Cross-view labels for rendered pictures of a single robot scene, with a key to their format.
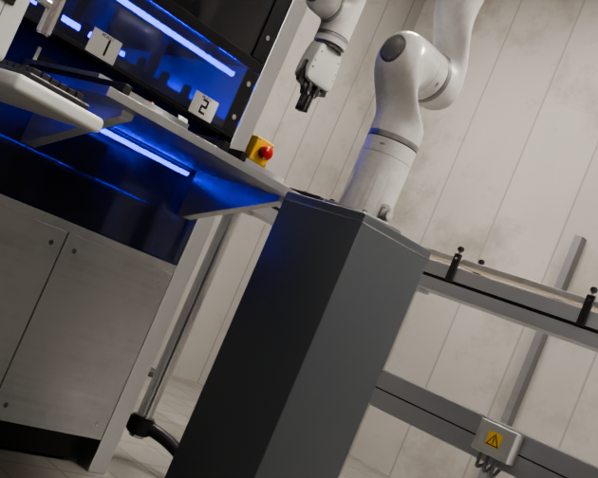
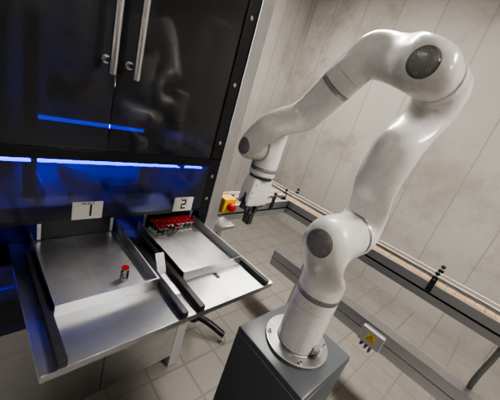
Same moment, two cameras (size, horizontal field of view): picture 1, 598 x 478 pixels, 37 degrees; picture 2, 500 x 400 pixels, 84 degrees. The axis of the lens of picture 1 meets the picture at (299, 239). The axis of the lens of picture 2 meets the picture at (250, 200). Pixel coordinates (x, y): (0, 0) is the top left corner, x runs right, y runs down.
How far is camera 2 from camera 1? 158 cm
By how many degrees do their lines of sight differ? 24
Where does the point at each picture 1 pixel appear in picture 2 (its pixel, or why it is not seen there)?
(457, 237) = (333, 139)
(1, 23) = not seen: outside the picture
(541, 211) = (375, 128)
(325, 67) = (260, 194)
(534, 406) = not seen: hidden behind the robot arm
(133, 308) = not seen: hidden behind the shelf
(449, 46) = (369, 213)
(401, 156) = (328, 315)
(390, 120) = (317, 291)
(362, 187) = (296, 337)
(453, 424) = (346, 315)
